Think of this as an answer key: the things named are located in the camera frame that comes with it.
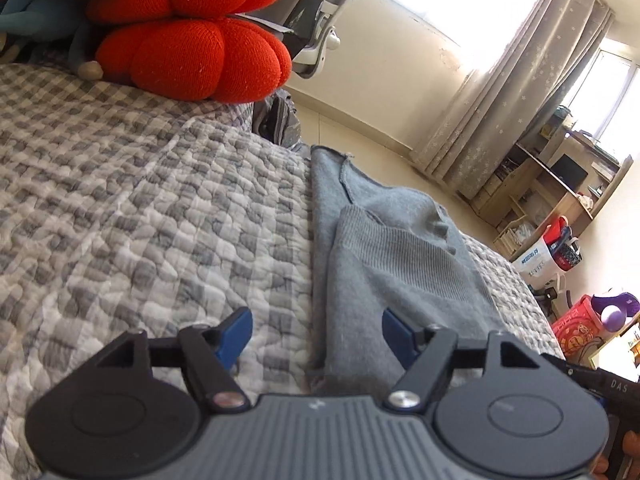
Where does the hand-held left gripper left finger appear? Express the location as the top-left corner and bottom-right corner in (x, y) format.
(95, 306), (253, 413)

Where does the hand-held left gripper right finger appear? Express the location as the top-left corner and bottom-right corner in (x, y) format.
(382, 308), (546, 412)

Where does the grey knit sweater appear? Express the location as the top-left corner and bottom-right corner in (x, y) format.
(305, 145), (506, 396)

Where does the red crate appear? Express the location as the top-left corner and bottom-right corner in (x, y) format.
(550, 295), (609, 362)

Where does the purple toy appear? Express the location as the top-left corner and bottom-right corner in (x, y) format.
(592, 290), (640, 334)

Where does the white shopping bag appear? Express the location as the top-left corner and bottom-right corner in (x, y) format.
(510, 215), (584, 292)

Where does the grey checked quilt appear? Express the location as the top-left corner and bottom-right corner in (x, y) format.
(0, 62), (566, 480)

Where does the wooden desk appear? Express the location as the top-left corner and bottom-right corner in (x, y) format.
(470, 105), (634, 262)

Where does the dark grey bag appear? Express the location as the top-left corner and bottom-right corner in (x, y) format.
(252, 92), (302, 149)

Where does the black monitor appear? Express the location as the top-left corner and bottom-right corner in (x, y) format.
(549, 154), (589, 192)

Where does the beige star curtain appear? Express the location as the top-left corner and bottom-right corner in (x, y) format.
(412, 0), (616, 199)

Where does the white office chair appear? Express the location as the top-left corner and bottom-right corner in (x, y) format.
(240, 0), (391, 79)

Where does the blue plush toy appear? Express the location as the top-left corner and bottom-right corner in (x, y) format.
(0, 0), (104, 81)

